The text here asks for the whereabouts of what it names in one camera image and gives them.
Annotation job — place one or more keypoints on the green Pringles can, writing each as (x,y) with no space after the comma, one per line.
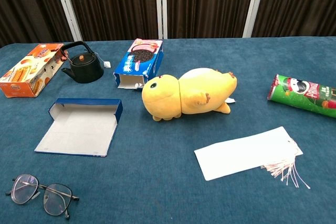
(302,93)

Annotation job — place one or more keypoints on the blue Oreo cookie box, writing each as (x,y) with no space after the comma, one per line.
(143,60)

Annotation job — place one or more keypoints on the blue cardboard box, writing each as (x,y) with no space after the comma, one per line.
(78,129)

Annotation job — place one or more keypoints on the black cast iron teapot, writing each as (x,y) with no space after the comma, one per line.
(86,69)

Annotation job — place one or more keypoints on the blue table cloth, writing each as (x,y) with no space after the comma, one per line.
(162,182)

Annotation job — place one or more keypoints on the dark brown curtain panel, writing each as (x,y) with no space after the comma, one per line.
(115,3)
(26,6)
(299,3)
(207,3)

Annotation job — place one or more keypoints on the orange biscuit box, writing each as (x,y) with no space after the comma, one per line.
(26,72)

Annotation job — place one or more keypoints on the thin black metal eyeglasses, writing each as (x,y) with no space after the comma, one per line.
(24,190)

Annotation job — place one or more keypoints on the white teapot paper tag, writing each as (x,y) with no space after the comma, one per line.
(106,64)

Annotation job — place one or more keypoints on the white screen frame post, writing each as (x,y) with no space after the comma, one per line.
(68,9)
(161,6)
(253,6)

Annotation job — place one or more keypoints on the yellow plush duck toy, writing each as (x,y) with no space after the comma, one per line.
(194,90)

